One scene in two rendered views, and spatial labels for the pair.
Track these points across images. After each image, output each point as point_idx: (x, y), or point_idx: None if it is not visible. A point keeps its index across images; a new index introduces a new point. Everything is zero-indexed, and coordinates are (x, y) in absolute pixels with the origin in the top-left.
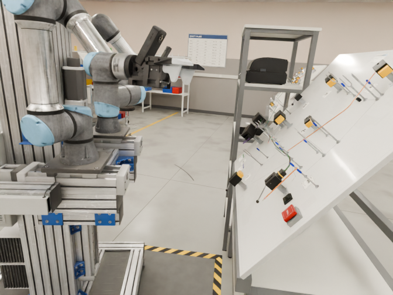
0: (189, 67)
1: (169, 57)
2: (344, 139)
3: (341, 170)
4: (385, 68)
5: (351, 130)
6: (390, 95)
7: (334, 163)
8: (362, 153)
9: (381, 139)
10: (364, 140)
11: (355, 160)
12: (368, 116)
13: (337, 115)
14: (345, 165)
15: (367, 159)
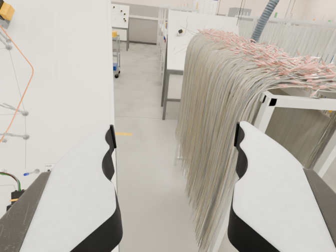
0: (113, 165)
1: (319, 177)
2: (32, 106)
3: (84, 133)
4: (9, 8)
5: (25, 94)
6: (24, 40)
7: (60, 133)
8: (84, 107)
9: (86, 88)
10: (66, 96)
11: (85, 117)
12: (28, 70)
13: (29, 83)
14: (82, 127)
15: (98, 110)
